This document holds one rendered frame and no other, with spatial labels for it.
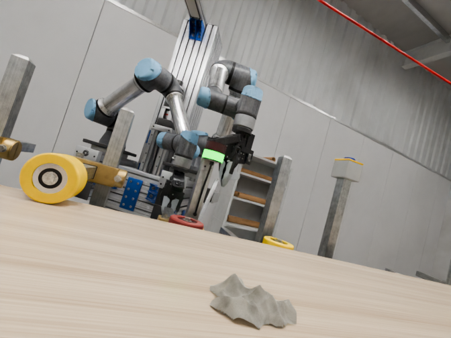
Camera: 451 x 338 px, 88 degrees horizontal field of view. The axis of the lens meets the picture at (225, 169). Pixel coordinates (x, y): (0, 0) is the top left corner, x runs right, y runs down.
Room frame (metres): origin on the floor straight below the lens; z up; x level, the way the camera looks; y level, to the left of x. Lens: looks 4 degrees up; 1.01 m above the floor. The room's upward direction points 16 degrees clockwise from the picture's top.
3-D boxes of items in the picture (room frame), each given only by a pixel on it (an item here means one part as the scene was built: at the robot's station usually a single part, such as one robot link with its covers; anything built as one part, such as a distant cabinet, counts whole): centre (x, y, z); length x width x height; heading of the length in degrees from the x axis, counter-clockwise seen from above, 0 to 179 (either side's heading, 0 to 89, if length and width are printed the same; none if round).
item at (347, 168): (0.85, -0.43, 1.18); 0.07 x 0.07 x 0.08; 17
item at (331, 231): (0.85, -0.43, 0.93); 0.05 x 0.05 x 0.45; 17
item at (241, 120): (0.82, -0.02, 1.23); 0.08 x 0.08 x 0.05
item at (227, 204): (3.61, -0.50, 0.78); 0.90 x 0.45 x 1.55; 113
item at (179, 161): (0.96, 0.18, 1.05); 0.08 x 0.08 x 0.05
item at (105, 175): (0.62, 0.32, 0.95); 0.14 x 0.06 x 0.05; 107
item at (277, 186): (0.77, -0.18, 0.92); 0.04 x 0.04 x 0.48; 17
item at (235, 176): (0.80, -0.03, 1.05); 0.06 x 0.03 x 0.09; 127
